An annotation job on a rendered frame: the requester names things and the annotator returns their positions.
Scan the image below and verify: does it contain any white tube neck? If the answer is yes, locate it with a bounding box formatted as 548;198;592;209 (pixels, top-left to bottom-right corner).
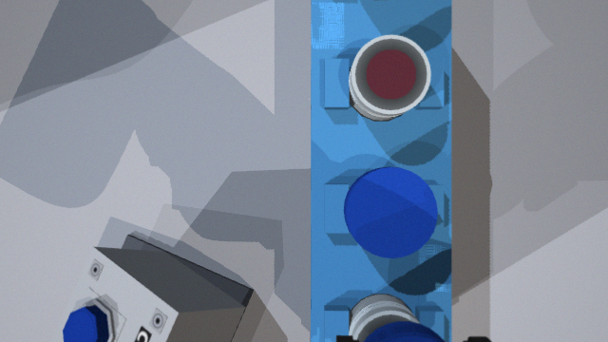
349;35;431;118

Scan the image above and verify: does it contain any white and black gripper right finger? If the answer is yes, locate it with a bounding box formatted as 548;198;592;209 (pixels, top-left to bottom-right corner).
463;336;492;342

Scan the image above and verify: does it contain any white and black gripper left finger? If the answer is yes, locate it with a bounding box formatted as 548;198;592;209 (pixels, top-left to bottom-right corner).
336;335;359;342

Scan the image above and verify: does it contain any grey two-button control box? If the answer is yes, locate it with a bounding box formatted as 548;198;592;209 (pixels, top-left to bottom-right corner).
51;235;254;342

